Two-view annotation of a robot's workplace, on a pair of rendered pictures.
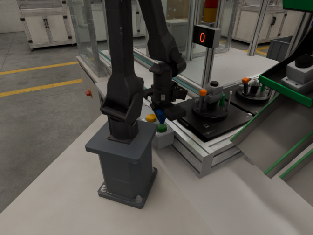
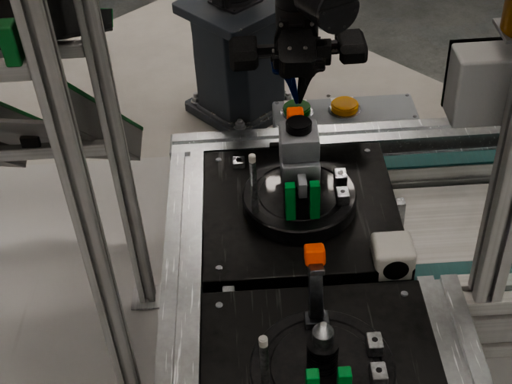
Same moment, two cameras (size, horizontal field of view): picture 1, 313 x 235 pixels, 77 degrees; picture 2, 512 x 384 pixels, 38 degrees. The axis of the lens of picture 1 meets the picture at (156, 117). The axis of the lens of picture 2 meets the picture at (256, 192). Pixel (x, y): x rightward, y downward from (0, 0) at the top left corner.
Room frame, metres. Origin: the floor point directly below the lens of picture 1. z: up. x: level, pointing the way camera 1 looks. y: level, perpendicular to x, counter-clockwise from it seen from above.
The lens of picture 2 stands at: (0.96, -0.82, 1.57)
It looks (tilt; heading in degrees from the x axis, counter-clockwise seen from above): 40 degrees down; 120
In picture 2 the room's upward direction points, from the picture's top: 3 degrees counter-clockwise
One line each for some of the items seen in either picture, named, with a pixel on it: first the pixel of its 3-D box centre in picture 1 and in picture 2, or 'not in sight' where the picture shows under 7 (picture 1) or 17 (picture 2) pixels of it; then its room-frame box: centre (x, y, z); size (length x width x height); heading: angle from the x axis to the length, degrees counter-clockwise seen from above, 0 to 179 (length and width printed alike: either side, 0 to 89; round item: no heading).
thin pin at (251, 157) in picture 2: (228, 101); (253, 184); (0.63, -0.26, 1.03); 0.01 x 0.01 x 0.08
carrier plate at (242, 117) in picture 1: (208, 113); (299, 209); (0.66, -0.21, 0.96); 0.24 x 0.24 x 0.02; 31
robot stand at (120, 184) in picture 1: (126, 161); (239, 57); (0.41, 0.09, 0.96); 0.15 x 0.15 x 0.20; 72
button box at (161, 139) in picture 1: (151, 125); (344, 126); (0.62, 0.02, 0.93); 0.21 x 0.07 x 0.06; 31
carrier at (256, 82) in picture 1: (254, 87); (322, 351); (0.79, -0.43, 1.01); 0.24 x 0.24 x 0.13; 31
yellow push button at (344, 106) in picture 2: (151, 118); (344, 108); (0.62, 0.02, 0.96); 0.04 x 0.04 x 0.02
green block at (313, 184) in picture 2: not in sight; (314, 200); (0.69, -0.24, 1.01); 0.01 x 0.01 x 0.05; 31
